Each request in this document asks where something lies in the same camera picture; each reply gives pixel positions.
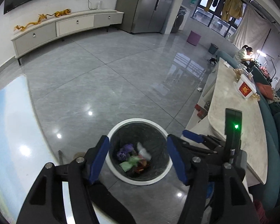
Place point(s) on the white round trash bin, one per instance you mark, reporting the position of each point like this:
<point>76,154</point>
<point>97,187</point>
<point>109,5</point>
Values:
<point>150,144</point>

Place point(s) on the silver refrigerator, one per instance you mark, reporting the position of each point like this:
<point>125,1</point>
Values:
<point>142,16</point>

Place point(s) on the golden tiger ornament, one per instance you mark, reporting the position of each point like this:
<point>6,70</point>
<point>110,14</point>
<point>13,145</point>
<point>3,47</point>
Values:
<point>62,13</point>

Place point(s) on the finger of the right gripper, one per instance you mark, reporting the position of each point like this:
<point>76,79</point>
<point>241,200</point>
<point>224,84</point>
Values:
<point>193,136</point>

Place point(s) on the purple plastic bag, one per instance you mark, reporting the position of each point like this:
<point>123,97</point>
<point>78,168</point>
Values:
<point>125,152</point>

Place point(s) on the teal sofa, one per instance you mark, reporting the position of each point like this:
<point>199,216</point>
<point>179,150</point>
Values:
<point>269,193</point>

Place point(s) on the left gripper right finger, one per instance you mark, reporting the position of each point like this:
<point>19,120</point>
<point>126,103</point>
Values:
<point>213,182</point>

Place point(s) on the white TV cabinet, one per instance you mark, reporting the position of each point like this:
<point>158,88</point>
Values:
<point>52,29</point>

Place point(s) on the red white tissue box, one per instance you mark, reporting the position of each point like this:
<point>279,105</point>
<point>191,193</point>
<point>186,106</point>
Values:
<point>245,87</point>

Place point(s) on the purple square stool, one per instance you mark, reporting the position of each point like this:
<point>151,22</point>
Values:
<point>193,38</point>

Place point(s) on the marble top coffee table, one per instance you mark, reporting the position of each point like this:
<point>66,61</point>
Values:
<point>253,136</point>

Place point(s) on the green plastic bag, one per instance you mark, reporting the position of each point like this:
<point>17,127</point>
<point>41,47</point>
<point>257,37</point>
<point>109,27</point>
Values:
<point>130,163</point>

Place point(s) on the hanging yellow clothes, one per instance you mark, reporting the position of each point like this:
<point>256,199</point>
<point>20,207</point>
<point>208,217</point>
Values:
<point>232,8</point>

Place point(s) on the seated person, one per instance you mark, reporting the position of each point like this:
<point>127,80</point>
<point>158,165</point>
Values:
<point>244,56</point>

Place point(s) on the washing machine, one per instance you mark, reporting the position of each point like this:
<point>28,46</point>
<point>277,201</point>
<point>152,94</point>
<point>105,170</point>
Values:
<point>180,20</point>

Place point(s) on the grey small bin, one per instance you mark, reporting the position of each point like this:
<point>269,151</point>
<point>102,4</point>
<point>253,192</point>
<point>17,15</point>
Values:
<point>212,49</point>

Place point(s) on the golden dragon ornament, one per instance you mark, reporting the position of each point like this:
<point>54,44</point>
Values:
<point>41,17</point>

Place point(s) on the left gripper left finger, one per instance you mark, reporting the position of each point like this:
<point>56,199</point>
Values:
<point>45,202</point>

